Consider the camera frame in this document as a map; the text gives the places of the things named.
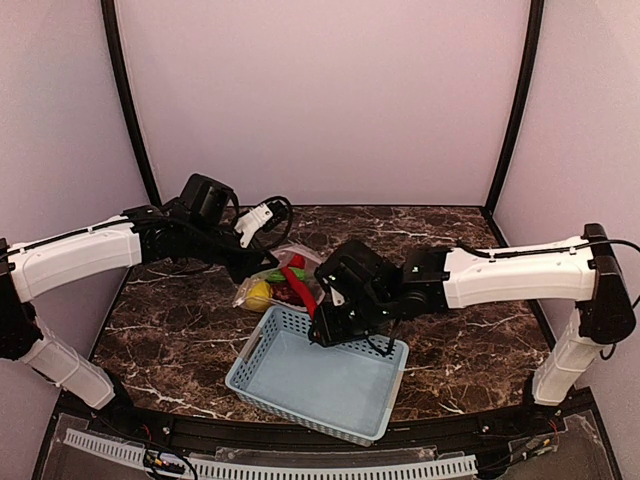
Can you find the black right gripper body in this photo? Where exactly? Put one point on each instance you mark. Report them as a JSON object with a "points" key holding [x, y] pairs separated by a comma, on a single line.
{"points": [[329, 329]]}

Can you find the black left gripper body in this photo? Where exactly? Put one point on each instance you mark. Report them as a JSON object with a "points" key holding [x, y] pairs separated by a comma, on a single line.
{"points": [[251, 266]]}

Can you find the green toy bitter gourd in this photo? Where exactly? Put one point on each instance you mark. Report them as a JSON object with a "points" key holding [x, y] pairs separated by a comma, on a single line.
{"points": [[282, 275]]}

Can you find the red toy chili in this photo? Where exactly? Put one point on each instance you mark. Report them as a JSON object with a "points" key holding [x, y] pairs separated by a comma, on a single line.
{"points": [[301, 288]]}

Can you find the dark red toy pepper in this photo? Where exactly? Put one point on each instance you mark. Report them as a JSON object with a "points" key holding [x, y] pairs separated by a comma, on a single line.
{"points": [[285, 293]]}

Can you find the yellow toy pepper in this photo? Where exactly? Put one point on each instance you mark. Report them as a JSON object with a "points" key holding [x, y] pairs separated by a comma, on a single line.
{"points": [[259, 297]]}

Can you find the clear zip top bag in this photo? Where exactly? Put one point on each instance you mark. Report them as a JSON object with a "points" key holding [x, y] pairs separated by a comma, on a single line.
{"points": [[285, 254]]}

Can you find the light blue plastic basket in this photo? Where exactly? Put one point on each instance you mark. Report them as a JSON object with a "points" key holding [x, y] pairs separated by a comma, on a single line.
{"points": [[346, 391]]}

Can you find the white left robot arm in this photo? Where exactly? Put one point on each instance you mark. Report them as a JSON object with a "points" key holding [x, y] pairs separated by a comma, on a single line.
{"points": [[205, 222]]}

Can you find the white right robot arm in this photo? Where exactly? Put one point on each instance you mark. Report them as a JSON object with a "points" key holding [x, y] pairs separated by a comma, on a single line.
{"points": [[367, 291]]}

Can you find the black front frame rail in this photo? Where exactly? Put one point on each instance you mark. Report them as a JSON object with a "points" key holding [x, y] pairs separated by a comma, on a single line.
{"points": [[478, 431]]}

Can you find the white slotted cable duct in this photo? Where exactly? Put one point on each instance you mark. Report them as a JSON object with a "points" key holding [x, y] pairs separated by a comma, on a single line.
{"points": [[170, 466]]}

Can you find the black right frame post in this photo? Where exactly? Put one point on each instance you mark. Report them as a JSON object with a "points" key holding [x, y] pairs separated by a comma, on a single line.
{"points": [[525, 74]]}

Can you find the black enclosure frame post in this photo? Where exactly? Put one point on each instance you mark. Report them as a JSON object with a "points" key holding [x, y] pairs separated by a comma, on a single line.
{"points": [[126, 100]]}

